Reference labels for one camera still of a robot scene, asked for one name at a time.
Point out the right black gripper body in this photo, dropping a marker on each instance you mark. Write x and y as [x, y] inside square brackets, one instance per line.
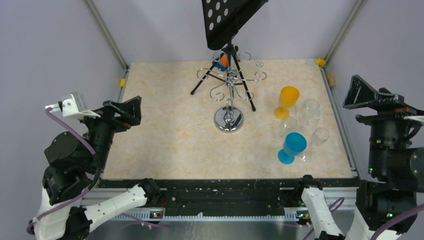
[400, 110]

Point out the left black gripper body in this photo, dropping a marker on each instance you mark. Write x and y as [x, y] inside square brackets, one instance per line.
[105, 124]

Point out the clear wine glass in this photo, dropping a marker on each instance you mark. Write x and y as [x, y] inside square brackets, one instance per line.
[287, 125]
[310, 112]
[318, 138]

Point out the clear wine glass back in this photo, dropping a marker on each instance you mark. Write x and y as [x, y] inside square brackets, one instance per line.
[318, 138]

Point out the yellow plastic wine glass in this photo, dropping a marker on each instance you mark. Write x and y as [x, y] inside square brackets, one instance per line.
[288, 97]

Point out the blue plastic wine glass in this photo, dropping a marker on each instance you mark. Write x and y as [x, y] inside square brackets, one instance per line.
[294, 144]

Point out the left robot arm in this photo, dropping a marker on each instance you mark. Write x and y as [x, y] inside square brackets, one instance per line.
[76, 160]

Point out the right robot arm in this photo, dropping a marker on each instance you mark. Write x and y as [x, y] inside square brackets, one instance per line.
[386, 207]

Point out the chrome wine glass rack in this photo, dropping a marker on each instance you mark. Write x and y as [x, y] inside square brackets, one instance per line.
[230, 119]

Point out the blue orange toy car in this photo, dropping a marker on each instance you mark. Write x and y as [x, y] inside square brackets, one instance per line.
[221, 63]

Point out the black music stand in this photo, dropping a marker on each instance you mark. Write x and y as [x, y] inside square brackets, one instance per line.
[223, 19]

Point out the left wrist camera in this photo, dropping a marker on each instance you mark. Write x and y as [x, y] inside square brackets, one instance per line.
[73, 106]

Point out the black front rail base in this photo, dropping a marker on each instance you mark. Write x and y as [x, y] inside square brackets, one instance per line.
[227, 200]

